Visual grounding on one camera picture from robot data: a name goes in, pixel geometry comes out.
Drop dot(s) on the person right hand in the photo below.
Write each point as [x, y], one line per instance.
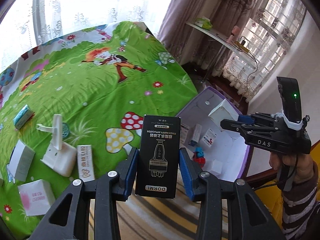
[302, 162]

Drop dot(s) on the silver box pink flower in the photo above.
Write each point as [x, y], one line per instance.
[36, 197]

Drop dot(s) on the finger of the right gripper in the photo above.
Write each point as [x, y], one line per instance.
[237, 126]
[246, 118]

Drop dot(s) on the teal small box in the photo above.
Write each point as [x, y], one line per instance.
[22, 117]

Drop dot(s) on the white plastic holder base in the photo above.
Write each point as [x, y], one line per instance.
[61, 161]

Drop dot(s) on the plain white rectangular box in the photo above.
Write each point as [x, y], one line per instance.
[224, 110]

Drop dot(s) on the small white cube box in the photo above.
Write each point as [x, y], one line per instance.
[215, 167]

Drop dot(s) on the purple storage box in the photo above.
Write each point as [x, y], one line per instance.
[225, 151]

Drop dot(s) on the white barcode medicine box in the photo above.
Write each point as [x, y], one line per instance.
[183, 132]

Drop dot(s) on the black Dormi product box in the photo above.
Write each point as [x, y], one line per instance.
[158, 159]

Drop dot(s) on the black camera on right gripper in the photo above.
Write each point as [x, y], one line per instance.
[290, 96]

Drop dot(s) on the striped sleeve right forearm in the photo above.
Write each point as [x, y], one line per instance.
[300, 218]

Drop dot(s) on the white wall shelf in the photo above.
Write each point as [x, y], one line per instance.
[222, 39]

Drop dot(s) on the green cartoon print cloth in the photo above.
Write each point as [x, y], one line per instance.
[102, 80]

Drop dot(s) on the white red-blue medicine box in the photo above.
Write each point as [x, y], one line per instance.
[208, 138]

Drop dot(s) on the red toy truck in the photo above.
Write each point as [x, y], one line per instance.
[198, 156]

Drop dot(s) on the white dental gold logo box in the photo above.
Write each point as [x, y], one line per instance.
[85, 163]

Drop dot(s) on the teal round disc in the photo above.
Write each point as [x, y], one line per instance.
[65, 130]

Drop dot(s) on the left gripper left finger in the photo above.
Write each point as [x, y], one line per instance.
[68, 217]

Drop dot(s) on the white plastic hinged bracket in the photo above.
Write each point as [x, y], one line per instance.
[55, 130]

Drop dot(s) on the large white cardboard box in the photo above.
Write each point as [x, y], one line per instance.
[20, 162]

